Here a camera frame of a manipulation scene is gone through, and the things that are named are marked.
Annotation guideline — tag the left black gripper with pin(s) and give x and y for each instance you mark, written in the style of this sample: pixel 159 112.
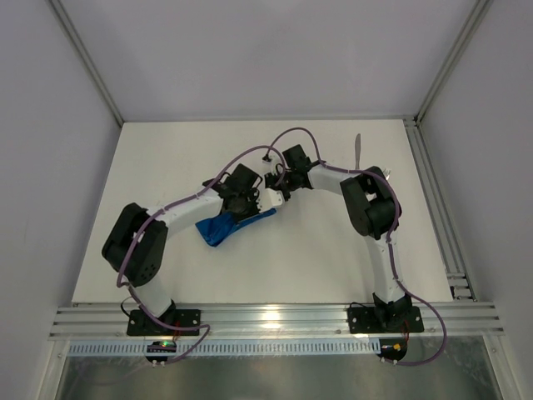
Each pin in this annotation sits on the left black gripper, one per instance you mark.
pixel 243 212

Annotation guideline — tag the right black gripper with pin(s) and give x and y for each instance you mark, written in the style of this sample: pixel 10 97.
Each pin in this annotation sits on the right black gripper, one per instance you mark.
pixel 274 180

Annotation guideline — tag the blue cloth napkin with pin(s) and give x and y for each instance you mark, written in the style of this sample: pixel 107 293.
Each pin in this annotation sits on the blue cloth napkin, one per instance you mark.
pixel 216 230

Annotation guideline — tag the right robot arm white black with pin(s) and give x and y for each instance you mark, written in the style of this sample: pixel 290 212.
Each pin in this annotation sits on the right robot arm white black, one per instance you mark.
pixel 374 213

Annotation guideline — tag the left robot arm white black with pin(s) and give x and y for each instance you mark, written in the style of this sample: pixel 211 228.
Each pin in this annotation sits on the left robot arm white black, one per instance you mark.
pixel 136 243

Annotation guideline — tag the silver table knife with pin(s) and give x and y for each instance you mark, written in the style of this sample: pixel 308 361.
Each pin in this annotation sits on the silver table knife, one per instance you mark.
pixel 358 149

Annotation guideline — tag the left black connector box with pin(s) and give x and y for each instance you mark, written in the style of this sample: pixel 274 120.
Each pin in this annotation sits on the left black connector box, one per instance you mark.
pixel 159 352

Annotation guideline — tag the black connector box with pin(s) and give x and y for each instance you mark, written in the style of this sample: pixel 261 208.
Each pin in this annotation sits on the black connector box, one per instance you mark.
pixel 392 353
pixel 159 352

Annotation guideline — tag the right black connector box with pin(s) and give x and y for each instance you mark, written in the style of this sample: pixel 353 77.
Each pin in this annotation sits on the right black connector box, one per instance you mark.
pixel 392 353

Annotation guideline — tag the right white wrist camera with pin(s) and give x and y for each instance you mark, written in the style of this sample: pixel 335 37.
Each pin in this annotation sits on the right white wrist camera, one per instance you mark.
pixel 277 168

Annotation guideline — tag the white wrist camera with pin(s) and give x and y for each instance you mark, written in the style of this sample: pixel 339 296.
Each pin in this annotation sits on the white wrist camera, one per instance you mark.
pixel 271 199
pixel 277 168

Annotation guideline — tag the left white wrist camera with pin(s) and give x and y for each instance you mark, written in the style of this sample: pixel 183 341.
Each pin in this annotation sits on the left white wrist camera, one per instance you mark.
pixel 271 199

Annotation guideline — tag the right aluminium frame post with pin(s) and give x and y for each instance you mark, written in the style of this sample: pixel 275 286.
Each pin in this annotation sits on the right aluminium frame post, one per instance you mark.
pixel 463 38

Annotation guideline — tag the aluminium frame post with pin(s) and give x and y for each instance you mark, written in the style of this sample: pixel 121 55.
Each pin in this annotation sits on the aluminium frame post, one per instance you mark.
pixel 463 38
pixel 69 29

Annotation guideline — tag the slotted grey cable duct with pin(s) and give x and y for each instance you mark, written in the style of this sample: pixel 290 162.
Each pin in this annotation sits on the slotted grey cable duct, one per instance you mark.
pixel 228 348

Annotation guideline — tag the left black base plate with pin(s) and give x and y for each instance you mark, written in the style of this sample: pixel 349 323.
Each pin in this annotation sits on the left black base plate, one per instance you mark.
pixel 183 321

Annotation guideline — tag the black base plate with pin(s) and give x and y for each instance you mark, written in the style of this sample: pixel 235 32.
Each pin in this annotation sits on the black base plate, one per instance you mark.
pixel 183 321
pixel 372 320

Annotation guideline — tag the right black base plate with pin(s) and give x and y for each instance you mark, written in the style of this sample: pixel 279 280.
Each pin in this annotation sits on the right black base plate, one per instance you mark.
pixel 372 320

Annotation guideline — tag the right aluminium side rail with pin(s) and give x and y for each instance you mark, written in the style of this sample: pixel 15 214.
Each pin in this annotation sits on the right aluminium side rail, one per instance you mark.
pixel 458 279

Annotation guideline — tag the aluminium front rail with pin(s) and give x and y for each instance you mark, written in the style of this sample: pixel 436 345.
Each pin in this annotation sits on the aluminium front rail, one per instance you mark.
pixel 269 321

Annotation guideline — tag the left aluminium frame post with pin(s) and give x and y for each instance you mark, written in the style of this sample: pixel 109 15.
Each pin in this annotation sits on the left aluminium frame post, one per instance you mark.
pixel 69 29

